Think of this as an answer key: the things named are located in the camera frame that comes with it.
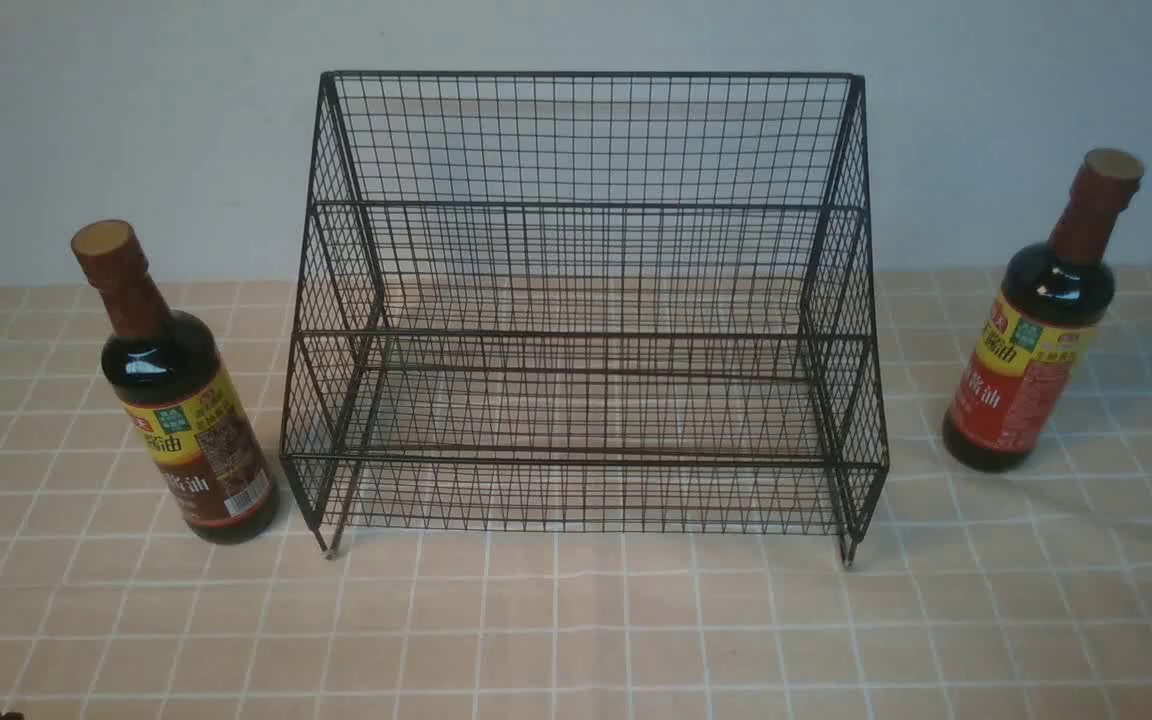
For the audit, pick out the soy sauce bottle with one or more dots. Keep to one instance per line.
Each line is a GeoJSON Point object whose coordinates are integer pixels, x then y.
{"type": "Point", "coordinates": [165, 367]}
{"type": "Point", "coordinates": [1052, 297]}

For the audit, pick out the checkered beige tablecloth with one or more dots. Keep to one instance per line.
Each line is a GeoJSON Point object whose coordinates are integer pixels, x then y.
{"type": "Point", "coordinates": [974, 596]}

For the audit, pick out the black wire mesh shelf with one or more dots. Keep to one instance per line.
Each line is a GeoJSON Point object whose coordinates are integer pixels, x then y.
{"type": "Point", "coordinates": [587, 301]}

